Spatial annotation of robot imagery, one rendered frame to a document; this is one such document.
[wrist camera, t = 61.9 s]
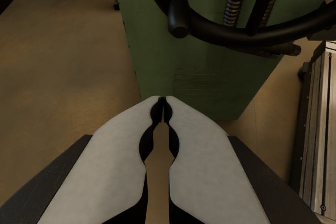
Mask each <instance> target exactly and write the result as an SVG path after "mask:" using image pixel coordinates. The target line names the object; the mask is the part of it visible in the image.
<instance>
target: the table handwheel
mask: <svg viewBox="0 0 336 224"><path fill-rule="evenodd" d="M154 1H155V2H156V4H157V5H158V7H159V8H160V9H161V11H162V12H163V13H164V14H165V15H166V16H167V17H168V15H169V8H170V3H171V0H154ZM270 2H271V0H256V2H255V5H254V7H253V10H252V12H251V15H250V17H249V20H248V22H247V25H246V27H245V28H235V27H229V26H224V25H221V24H218V23H215V22H212V21H210V20H208V19H206V18H205V17H203V16H201V15H200V14H198V13H197V12H196V11H194V10H193V9H192V8H191V7H190V10H191V15H192V31H191V33H190V34H189V35H191V36H193V37H195V38H197V39H199V40H201V41H204V42H206V43H209V44H213V45H216V46H221V47H226V48H235V49H256V48H265V47H272V46H277V45H282V44H286V43H290V42H293V41H297V40H300V39H303V38H306V37H308V36H311V35H314V34H316V33H319V32H321V31H324V30H326V29H328V28H330V27H332V26H335V25H336V0H333V1H332V2H330V3H328V4H326V5H325V6H323V7H321V8H319V9H317V10H315V11H313V12H310V13H308V14H306V15H304V16H301V17H299V18H296V19H293V20H290V21H287V22H284V23H280V24H276V25H272V26H266V27H260V25H261V23H262V20H263V18H264V15H265V13H266V11H267V8H268V6H269V4H270Z"/></svg>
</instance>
